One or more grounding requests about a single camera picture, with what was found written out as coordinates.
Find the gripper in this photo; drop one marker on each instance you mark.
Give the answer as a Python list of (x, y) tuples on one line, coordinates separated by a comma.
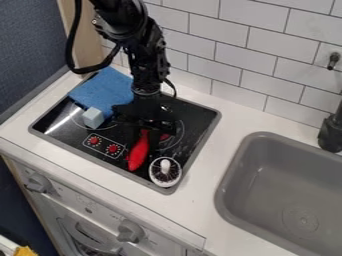
[(144, 111)]

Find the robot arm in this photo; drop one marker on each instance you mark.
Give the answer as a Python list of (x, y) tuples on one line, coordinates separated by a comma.
[(133, 30)]

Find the toy stove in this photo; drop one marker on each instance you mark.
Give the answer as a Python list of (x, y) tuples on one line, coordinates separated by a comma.
[(191, 133)]

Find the light blue block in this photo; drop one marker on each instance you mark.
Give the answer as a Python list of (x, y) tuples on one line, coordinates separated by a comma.
[(93, 117)]

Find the blue cloth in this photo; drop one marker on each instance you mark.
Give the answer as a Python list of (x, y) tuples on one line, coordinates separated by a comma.
[(104, 88)]

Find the toy sink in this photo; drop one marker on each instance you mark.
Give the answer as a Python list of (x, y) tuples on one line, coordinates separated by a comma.
[(285, 200)]

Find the tap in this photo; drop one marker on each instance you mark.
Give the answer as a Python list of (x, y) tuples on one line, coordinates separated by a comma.
[(331, 130)]

